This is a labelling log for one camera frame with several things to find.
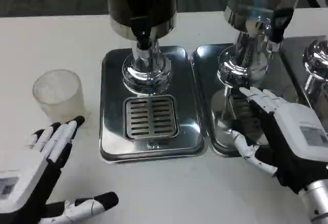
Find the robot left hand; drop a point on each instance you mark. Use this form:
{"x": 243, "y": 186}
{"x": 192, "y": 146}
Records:
{"x": 28, "y": 180}

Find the clear ribbed glass cup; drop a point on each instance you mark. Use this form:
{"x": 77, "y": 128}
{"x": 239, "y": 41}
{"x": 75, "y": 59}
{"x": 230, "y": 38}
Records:
{"x": 57, "y": 93}

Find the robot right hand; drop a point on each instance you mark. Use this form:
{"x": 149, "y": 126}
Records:
{"x": 289, "y": 131}

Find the clear tank drink dispenser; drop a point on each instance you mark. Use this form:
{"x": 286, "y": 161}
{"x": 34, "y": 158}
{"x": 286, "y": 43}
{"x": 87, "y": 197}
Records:
{"x": 256, "y": 3}

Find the steel drip grid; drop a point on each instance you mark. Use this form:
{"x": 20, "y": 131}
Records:
{"x": 151, "y": 117}
{"x": 242, "y": 110}

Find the chrome dispenser stand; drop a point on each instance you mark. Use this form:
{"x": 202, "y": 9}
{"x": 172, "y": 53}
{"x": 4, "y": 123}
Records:
{"x": 317, "y": 55}

